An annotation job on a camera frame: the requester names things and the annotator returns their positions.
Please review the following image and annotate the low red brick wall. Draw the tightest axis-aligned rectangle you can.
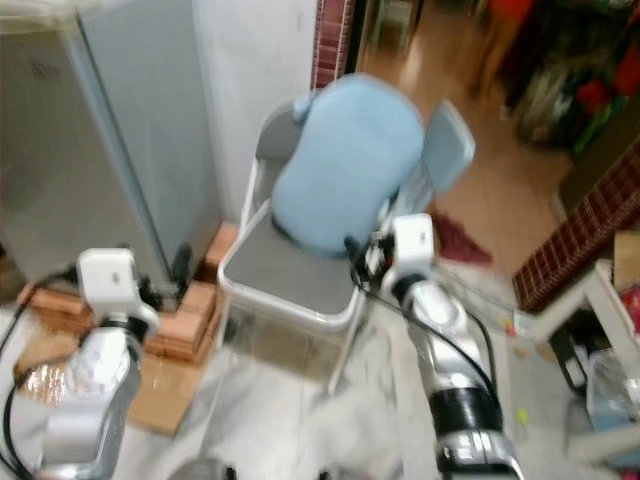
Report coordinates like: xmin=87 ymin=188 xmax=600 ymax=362
xmin=512 ymin=140 xmax=640 ymax=313

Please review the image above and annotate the silver fridge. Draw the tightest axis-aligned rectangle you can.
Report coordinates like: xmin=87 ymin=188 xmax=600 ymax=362
xmin=0 ymin=0 xmax=223 ymax=301

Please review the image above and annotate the black floor object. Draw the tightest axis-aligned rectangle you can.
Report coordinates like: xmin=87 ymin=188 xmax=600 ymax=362
xmin=548 ymin=325 xmax=599 ymax=393

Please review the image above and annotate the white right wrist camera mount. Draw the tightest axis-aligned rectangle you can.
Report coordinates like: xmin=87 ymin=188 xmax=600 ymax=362
xmin=390 ymin=213 xmax=436 ymax=286

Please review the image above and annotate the grey folding chair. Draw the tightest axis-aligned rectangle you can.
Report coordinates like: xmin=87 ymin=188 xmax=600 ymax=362
xmin=218 ymin=95 xmax=478 ymax=396

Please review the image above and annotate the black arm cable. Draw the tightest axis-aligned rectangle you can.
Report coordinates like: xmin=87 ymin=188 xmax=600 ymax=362
xmin=345 ymin=235 xmax=501 ymax=391
xmin=0 ymin=265 xmax=81 ymax=480

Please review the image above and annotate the dark red floor cloth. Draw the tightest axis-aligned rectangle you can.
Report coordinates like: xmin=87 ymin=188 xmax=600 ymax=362
xmin=430 ymin=210 xmax=496 ymax=266

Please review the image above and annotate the light blue cushion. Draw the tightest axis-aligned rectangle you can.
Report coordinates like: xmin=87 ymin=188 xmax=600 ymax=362
xmin=272 ymin=72 xmax=426 ymax=259

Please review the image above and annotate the brown cardboard sheet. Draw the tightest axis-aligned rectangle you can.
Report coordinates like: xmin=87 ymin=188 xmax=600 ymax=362
xmin=20 ymin=335 xmax=211 ymax=438

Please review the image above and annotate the clear plastic container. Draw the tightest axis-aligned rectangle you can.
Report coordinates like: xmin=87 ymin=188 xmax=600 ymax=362
xmin=585 ymin=350 xmax=640 ymax=441

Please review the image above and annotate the white table frame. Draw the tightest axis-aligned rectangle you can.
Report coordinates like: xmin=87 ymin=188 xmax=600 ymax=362
xmin=530 ymin=258 xmax=640 ymax=463

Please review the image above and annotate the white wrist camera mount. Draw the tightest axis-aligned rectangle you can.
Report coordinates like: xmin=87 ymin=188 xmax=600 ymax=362
xmin=390 ymin=213 xmax=436 ymax=286
xmin=77 ymin=248 xmax=161 ymax=321

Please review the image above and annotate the colourful pile of bags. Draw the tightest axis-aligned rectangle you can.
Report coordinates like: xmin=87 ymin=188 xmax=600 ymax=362
xmin=510 ymin=30 xmax=640 ymax=156

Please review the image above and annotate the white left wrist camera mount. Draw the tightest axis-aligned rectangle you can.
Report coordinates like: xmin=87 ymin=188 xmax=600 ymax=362
xmin=77 ymin=248 xmax=161 ymax=321

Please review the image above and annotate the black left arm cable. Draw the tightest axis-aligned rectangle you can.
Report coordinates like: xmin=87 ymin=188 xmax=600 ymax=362
xmin=0 ymin=265 xmax=81 ymax=480

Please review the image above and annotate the red brick pillar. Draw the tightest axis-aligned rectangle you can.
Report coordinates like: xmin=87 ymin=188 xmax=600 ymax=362
xmin=312 ymin=0 xmax=356 ymax=91

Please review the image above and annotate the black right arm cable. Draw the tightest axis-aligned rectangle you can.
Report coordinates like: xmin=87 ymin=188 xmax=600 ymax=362
xmin=345 ymin=235 xmax=501 ymax=391

